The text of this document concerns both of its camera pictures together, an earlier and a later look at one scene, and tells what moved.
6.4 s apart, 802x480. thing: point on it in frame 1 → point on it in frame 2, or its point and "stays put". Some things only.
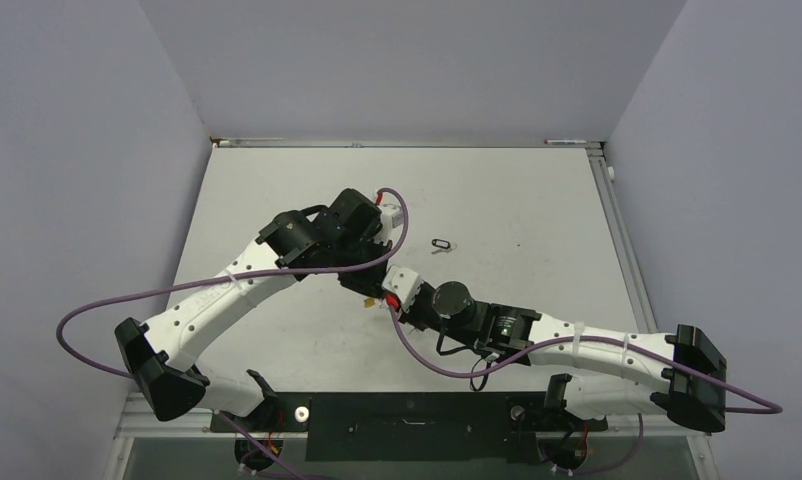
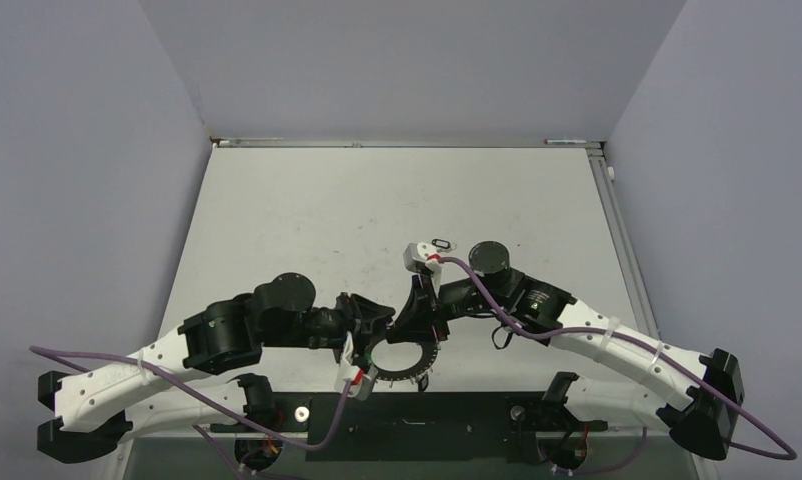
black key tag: x=441 y=243 stays put
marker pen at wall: x=564 y=141 stays put
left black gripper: x=375 y=246 → x=372 y=318
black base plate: x=469 y=427 stays put
